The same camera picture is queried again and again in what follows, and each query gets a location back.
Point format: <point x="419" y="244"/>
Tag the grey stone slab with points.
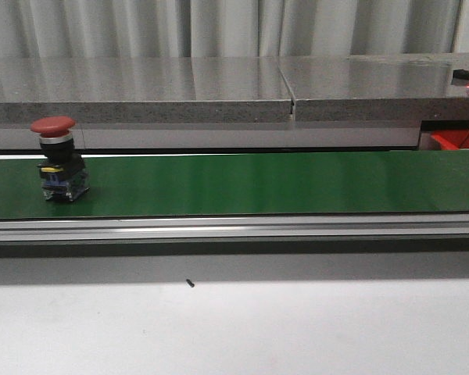
<point x="376" y="87"/>
<point x="144" y="90"/>

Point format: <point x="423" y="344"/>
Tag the green conveyor belt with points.
<point x="252" y="184"/>

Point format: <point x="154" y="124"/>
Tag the aluminium conveyor side rail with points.
<point x="232" y="228"/>

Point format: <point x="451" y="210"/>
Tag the small electronic sensor module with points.
<point x="460" y="77"/>

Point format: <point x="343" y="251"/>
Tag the white curtain backdrop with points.
<point x="230" y="28"/>

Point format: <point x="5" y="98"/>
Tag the red plastic bin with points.
<point x="451" y="139"/>

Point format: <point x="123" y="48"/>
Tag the grey stone slab right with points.
<point x="376" y="87"/>

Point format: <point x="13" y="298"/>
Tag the grey stone slab left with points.
<point x="144" y="90"/>

